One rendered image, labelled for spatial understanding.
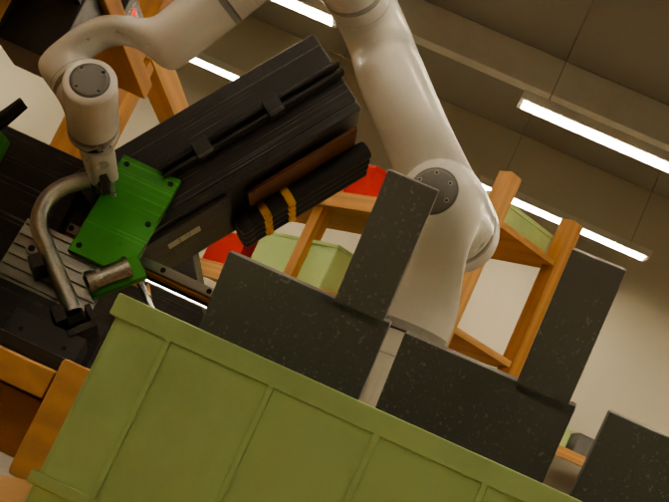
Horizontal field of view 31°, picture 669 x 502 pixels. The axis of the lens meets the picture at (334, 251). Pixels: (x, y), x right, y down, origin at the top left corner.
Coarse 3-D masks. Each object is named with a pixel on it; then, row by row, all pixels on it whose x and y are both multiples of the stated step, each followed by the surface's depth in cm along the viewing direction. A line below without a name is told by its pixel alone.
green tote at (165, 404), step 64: (128, 320) 93; (128, 384) 92; (192, 384) 92; (256, 384) 91; (320, 384) 91; (64, 448) 91; (128, 448) 91; (192, 448) 91; (256, 448) 90; (320, 448) 90; (384, 448) 90; (448, 448) 89
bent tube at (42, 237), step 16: (80, 176) 213; (48, 192) 211; (64, 192) 213; (32, 208) 211; (48, 208) 211; (32, 224) 209; (48, 240) 208; (48, 256) 207; (48, 272) 206; (64, 272) 206; (64, 288) 205; (64, 304) 204; (80, 304) 205
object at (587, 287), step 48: (576, 288) 97; (576, 336) 98; (384, 384) 102; (432, 384) 101; (480, 384) 100; (528, 384) 99; (576, 384) 98; (432, 432) 102; (480, 432) 101; (528, 432) 100
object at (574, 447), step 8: (568, 432) 1053; (568, 440) 1080; (576, 440) 1047; (584, 440) 1047; (592, 440) 1047; (560, 448) 1039; (568, 448) 1064; (576, 448) 1046; (584, 448) 1046; (560, 456) 1038; (568, 456) 1038; (576, 456) 1038; (584, 456) 1043; (576, 464) 1040
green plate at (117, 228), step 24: (120, 168) 219; (144, 168) 220; (120, 192) 217; (144, 192) 218; (168, 192) 218; (96, 216) 215; (120, 216) 215; (144, 216) 216; (96, 240) 213; (120, 240) 213; (144, 240) 214; (96, 264) 212
